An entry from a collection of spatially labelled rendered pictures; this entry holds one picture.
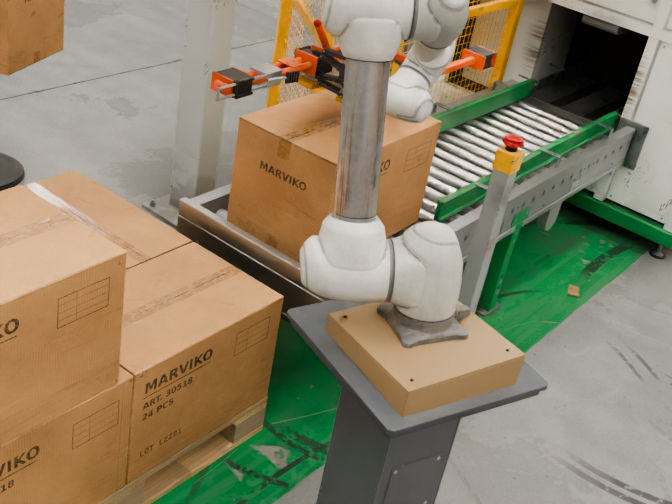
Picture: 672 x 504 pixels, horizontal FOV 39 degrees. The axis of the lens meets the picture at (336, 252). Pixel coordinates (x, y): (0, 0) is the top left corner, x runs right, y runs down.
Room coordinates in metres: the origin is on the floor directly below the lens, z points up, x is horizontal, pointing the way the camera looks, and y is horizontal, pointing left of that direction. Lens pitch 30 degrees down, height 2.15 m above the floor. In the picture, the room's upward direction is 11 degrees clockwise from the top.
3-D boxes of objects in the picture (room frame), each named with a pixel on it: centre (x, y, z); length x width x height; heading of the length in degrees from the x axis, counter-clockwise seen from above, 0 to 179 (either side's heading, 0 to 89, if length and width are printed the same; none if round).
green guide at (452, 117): (4.02, -0.35, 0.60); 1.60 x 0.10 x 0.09; 147
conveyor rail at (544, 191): (3.40, -0.66, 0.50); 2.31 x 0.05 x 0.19; 147
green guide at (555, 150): (3.73, -0.80, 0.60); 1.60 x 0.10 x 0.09; 147
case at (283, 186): (2.91, 0.06, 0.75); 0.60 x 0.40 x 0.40; 148
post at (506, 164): (2.80, -0.48, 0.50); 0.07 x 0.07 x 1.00; 57
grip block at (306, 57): (2.70, 0.18, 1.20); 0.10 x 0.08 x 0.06; 58
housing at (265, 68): (2.51, 0.29, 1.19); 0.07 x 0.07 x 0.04; 58
